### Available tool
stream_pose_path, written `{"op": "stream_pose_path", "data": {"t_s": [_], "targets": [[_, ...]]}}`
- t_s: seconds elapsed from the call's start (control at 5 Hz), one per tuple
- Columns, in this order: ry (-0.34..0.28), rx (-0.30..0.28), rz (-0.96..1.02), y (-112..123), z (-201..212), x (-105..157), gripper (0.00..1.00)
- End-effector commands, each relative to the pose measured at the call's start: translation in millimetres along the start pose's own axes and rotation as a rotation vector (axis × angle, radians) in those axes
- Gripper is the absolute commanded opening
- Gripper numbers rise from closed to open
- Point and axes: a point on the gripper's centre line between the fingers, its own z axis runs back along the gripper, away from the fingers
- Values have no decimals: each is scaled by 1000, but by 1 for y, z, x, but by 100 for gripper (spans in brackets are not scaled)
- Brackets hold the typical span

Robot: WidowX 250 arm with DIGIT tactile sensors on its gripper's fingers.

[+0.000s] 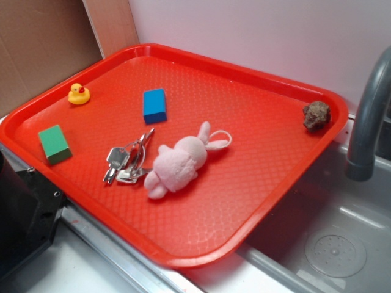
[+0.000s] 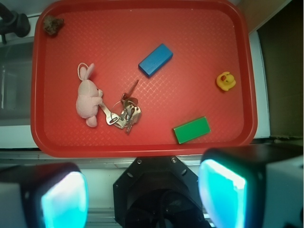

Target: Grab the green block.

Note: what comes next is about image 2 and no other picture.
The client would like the red plastic tray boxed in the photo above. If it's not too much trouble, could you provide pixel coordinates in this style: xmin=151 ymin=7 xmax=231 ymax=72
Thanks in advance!
xmin=30 ymin=0 xmax=257 ymax=158

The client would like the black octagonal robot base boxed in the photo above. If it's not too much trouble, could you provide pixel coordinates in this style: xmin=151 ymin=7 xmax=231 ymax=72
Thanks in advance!
xmin=113 ymin=156 xmax=210 ymax=228

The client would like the brown rock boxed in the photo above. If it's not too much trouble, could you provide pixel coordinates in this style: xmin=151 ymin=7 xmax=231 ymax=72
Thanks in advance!
xmin=43 ymin=15 xmax=64 ymax=36

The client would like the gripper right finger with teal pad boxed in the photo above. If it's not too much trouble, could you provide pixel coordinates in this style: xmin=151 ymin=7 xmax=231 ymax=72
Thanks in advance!
xmin=198 ymin=143 xmax=304 ymax=228

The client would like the bunch of metal keys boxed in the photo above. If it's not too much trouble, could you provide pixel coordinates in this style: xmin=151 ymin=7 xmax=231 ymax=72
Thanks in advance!
xmin=99 ymin=80 xmax=142 ymax=135

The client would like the blue rectangular block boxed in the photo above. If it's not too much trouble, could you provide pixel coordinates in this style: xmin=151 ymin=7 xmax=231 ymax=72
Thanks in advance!
xmin=138 ymin=44 xmax=173 ymax=78

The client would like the yellow rubber duck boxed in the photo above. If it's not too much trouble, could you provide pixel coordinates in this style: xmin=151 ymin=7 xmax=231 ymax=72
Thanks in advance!
xmin=216 ymin=71 xmax=236 ymax=91

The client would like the green rectangular block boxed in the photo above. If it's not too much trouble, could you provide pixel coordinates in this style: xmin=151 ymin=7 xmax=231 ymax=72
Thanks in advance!
xmin=173 ymin=116 xmax=211 ymax=144

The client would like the pink plush bunny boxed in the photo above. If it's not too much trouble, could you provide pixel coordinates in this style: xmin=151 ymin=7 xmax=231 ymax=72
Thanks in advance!
xmin=76 ymin=63 xmax=103 ymax=128

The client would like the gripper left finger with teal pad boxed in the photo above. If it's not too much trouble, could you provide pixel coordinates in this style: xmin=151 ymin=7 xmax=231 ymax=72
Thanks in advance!
xmin=0 ymin=162 xmax=89 ymax=228

